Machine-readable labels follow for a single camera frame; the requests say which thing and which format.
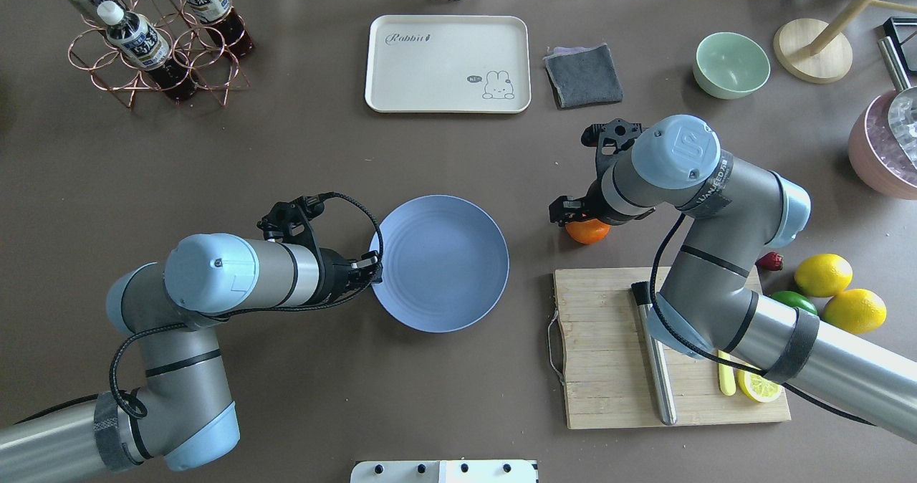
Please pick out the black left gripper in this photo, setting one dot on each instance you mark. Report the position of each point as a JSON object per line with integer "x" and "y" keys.
{"x": 332, "y": 274}

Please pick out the grey folded cloth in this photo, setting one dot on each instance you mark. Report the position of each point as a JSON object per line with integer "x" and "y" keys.
{"x": 583, "y": 76}

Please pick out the wooden cutting board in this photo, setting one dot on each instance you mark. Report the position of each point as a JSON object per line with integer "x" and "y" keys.
{"x": 608, "y": 384}

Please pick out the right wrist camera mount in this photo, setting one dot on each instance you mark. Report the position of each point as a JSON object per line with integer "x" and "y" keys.
{"x": 610, "y": 140}

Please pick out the blue plate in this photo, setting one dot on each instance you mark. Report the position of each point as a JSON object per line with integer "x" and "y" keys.
{"x": 445, "y": 263}

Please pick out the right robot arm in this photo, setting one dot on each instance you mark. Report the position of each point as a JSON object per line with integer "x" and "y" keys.
{"x": 737, "y": 211}

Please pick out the yellow peeler handle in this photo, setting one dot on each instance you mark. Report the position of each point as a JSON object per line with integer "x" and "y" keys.
{"x": 726, "y": 377}

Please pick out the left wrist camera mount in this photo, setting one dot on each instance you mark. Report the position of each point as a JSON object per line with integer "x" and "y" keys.
{"x": 289, "y": 222}

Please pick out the orange fruit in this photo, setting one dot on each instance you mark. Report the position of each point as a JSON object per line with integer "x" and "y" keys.
{"x": 587, "y": 232}

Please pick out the metal handled knife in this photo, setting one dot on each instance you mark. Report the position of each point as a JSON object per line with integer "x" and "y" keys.
{"x": 656, "y": 358}

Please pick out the yellow lemon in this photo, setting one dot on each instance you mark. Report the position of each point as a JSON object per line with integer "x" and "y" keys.
{"x": 856, "y": 311}
{"x": 824, "y": 275}

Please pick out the wooden cup stand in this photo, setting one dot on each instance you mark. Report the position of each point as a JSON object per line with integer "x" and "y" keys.
{"x": 816, "y": 51}

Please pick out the green lime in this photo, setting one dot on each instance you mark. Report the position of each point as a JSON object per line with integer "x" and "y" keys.
{"x": 796, "y": 300}

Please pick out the mint green bowl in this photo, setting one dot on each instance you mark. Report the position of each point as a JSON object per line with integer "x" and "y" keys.
{"x": 728, "y": 65}

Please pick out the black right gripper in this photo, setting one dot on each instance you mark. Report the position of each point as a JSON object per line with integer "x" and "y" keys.
{"x": 594, "y": 201}

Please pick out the metal ice scoop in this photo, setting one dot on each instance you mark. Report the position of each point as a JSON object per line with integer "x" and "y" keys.
{"x": 902, "y": 113}

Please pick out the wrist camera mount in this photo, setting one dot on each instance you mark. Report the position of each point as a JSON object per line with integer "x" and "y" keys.
{"x": 610, "y": 140}
{"x": 289, "y": 222}

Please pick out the cream rabbit tray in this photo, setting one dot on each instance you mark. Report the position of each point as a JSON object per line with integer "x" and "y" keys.
{"x": 448, "y": 64}

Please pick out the red strawberry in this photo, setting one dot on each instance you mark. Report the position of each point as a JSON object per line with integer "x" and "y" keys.
{"x": 771, "y": 262}

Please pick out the pink bowl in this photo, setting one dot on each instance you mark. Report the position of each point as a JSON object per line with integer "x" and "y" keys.
{"x": 870, "y": 155}

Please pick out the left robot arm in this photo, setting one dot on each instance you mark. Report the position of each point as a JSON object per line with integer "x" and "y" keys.
{"x": 185, "y": 412}

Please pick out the lemon half slice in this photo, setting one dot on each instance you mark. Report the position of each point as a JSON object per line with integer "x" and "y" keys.
{"x": 757, "y": 388}

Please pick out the copper wire bottle rack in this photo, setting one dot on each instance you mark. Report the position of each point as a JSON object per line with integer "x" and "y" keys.
{"x": 175, "y": 48}

